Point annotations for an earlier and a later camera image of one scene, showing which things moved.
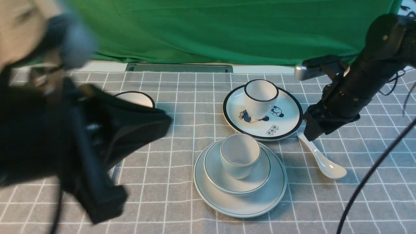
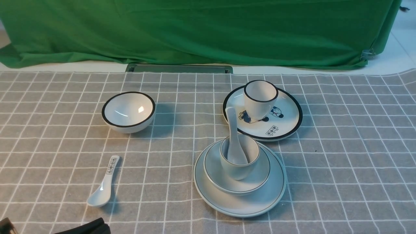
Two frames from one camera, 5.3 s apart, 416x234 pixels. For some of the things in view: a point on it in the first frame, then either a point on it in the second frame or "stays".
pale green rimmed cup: x=240 y=153 stays
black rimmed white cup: x=261 y=96 stays
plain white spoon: x=328 y=167 to x=235 y=155
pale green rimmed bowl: x=218 y=177 stays
